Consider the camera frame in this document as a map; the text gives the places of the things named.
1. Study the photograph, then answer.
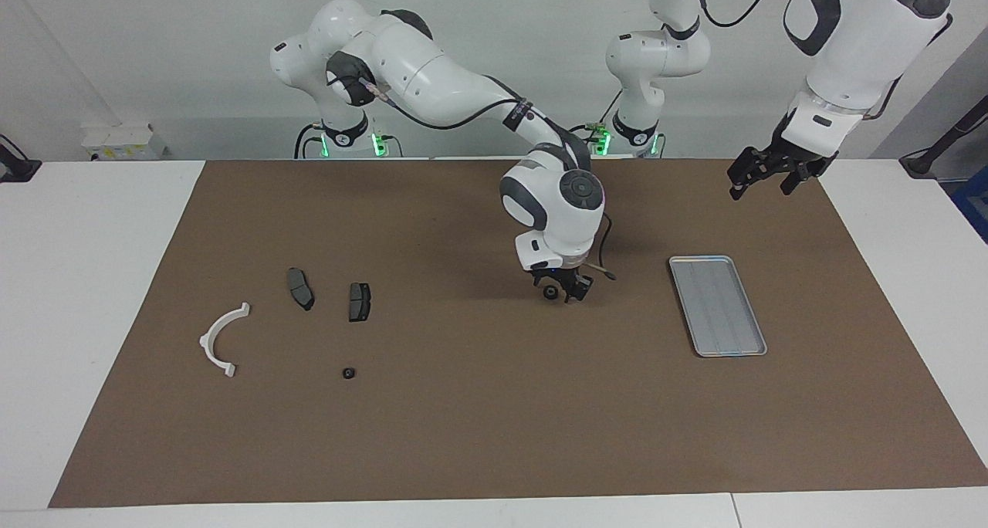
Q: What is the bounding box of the white cardboard box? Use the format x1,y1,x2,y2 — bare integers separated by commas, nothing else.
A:
81,123,167,161

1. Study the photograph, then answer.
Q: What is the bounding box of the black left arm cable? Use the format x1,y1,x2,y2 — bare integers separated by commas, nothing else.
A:
695,0,954,120

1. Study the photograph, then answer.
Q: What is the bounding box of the black angled stand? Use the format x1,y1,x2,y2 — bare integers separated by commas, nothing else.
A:
899,94,988,180

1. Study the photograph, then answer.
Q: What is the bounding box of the silver metal tray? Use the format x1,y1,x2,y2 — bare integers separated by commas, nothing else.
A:
668,255,769,358

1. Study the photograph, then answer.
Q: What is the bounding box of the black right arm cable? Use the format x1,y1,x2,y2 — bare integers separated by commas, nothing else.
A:
328,71,618,282

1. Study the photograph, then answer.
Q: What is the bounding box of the long dark brake pad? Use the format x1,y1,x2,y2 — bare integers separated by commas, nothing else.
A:
287,268,315,311

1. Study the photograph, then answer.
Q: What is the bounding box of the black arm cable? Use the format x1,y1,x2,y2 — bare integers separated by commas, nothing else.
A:
695,0,954,120
328,71,618,282

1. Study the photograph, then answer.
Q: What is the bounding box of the brown table mat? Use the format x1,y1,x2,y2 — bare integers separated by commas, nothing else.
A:
48,157,988,509

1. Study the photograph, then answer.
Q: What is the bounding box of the white semicircular bracket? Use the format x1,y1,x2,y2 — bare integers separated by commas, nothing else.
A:
199,302,252,378

